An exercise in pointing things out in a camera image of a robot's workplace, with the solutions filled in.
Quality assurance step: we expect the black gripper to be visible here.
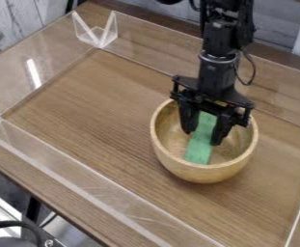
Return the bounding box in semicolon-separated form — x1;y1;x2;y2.
169;75;253;146

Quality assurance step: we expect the green rectangular block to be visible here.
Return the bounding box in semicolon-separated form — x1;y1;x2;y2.
182;112;216;165

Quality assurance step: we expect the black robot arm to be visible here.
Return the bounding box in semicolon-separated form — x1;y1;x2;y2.
156;0;255;146

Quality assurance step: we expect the wooden brown bowl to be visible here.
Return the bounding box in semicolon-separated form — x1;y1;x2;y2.
149;99;259;183

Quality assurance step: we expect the black table leg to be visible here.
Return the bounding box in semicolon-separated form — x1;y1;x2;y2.
25;197;41;222

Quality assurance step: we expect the clear acrylic barrier wall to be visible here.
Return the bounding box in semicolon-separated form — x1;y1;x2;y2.
0;4;300;247

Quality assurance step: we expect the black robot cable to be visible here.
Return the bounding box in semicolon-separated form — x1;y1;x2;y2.
235;49;257;87

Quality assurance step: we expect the clear acrylic corner bracket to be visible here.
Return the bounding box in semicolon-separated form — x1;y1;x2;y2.
70;11;117;49

